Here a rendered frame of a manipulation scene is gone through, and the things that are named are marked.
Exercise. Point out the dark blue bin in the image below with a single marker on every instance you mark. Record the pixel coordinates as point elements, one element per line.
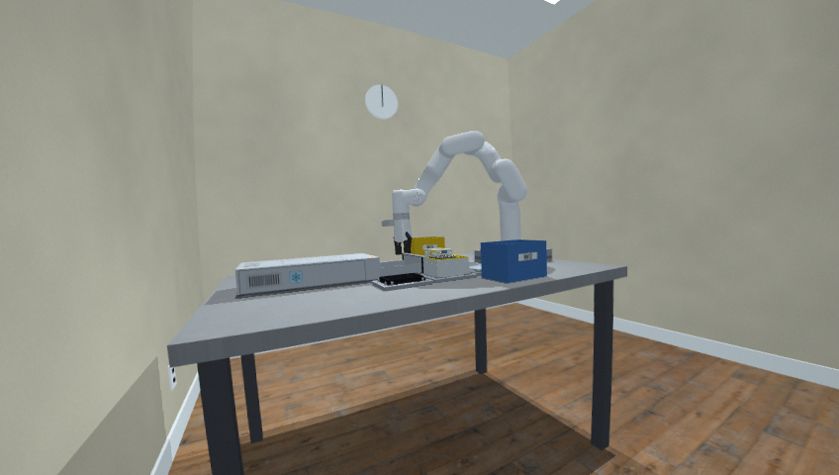
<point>513,260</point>

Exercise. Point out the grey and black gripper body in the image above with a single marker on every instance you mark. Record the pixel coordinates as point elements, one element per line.
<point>400,229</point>

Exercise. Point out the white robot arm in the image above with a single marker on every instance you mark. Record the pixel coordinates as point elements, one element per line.
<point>512,191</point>

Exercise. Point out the yellow open-top bin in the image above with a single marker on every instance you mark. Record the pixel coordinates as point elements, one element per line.
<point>419,244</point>

